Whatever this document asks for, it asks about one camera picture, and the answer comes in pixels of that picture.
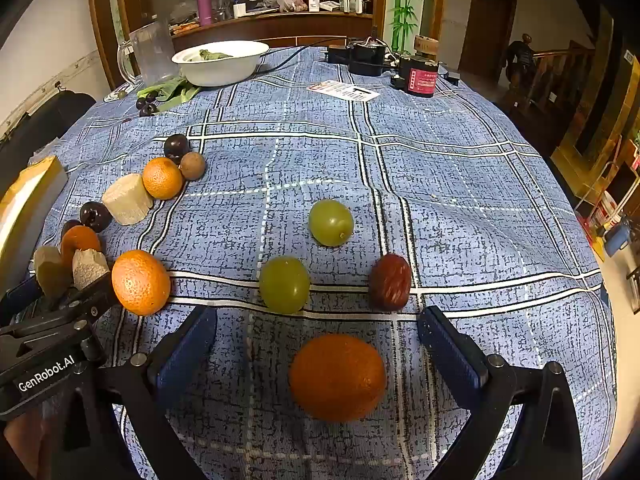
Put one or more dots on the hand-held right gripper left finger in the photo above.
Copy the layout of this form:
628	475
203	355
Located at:
187	345

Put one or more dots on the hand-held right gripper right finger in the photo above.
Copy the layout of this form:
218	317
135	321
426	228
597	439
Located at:
450	347

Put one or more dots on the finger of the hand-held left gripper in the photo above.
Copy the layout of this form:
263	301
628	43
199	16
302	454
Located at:
92	296
20	292

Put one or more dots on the small sugarcane piece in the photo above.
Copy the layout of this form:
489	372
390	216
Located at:
50	272
90	267

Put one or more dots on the medium orange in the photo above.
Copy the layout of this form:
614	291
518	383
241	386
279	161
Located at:
162	178
141	282

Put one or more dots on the red date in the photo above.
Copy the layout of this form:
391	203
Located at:
390	281

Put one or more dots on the round brown biscuit cake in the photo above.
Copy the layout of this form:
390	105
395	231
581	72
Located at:
127	200

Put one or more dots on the green grape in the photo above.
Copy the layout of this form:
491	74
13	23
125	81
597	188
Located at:
331	222
284	285

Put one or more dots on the large orange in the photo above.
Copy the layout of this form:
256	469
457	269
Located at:
337	377

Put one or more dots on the small orange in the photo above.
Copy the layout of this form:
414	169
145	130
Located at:
80	240

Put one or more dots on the small dark plum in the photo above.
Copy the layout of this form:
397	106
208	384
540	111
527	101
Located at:
69	227

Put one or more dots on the blue plaid tablecloth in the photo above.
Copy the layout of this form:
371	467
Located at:
450	185

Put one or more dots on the brown longan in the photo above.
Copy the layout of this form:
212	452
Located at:
193	166

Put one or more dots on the dark cherry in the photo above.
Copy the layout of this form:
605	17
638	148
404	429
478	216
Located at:
142	103
147	111

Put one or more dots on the blue bin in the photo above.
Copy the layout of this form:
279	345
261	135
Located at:
617	240

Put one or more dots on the green leaves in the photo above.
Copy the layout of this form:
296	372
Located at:
172	92

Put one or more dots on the clear plastic pitcher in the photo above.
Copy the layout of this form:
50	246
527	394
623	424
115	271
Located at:
150	55

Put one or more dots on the white bowl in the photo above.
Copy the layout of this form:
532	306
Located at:
220	70

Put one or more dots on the red and black battery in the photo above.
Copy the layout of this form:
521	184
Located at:
419	77

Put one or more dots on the white and red paper card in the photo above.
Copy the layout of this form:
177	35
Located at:
350	91

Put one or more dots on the wooden stair railing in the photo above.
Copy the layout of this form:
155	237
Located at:
560	75

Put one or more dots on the dark figure statue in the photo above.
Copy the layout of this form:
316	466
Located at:
520	60

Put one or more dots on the black power strip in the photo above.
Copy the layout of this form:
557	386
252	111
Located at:
365	57

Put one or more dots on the wooden cylinder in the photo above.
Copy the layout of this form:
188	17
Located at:
425	46

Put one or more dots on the purple bottle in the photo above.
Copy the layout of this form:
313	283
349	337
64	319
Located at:
204	5

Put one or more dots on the wooden door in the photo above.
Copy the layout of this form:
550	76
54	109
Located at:
487	30

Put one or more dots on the white cup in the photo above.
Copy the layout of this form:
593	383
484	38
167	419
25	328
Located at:
239	10

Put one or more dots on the wooden cabinet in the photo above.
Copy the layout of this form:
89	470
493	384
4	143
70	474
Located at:
280	27

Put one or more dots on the green bamboo painting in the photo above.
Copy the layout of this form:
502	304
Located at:
405	5

